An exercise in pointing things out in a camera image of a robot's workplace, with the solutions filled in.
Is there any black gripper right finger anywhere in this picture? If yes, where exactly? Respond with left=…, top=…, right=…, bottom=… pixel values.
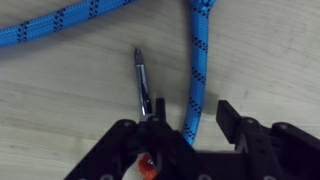
left=215, top=99, right=320, bottom=180

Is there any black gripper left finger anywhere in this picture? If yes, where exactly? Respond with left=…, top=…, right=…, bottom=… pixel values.
left=64, top=97, right=208, bottom=180

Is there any silver and black pen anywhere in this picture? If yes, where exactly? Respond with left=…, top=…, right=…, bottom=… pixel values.
left=133, top=46, right=161, bottom=180

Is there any blue black-flecked rope piece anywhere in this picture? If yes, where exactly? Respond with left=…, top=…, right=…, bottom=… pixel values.
left=181, top=0, right=218, bottom=147
left=0, top=0, right=138, bottom=48

